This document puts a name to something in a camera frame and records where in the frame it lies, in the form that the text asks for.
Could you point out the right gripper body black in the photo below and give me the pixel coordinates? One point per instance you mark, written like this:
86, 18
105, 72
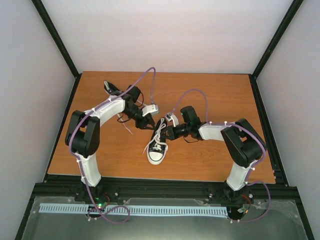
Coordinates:
179, 134

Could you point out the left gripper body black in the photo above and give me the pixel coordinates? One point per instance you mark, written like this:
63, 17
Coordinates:
139, 124

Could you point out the black white sneaker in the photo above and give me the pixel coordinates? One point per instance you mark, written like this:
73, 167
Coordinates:
112, 91
157, 147

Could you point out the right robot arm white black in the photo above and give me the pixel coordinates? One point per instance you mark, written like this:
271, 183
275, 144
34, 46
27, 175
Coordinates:
243, 143

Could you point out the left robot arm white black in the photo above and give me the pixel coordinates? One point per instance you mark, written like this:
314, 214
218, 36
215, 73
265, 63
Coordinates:
83, 133

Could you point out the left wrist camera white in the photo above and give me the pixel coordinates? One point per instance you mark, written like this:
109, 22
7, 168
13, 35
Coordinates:
151, 109

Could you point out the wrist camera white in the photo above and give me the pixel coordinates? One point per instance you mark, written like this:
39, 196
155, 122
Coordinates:
171, 117
151, 109

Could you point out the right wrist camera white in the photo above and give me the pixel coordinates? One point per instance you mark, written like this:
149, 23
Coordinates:
171, 117

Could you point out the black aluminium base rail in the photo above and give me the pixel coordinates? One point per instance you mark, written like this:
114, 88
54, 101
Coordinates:
118, 190

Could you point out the light blue slotted cable duct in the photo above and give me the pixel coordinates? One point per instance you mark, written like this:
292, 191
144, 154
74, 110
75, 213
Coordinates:
136, 210

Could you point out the left black frame post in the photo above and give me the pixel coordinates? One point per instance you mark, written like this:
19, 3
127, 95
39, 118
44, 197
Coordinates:
50, 26

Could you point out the black frame post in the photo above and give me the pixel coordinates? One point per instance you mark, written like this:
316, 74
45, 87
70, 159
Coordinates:
50, 26
281, 29

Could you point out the right black frame post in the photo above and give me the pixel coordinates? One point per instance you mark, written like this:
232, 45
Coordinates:
281, 29

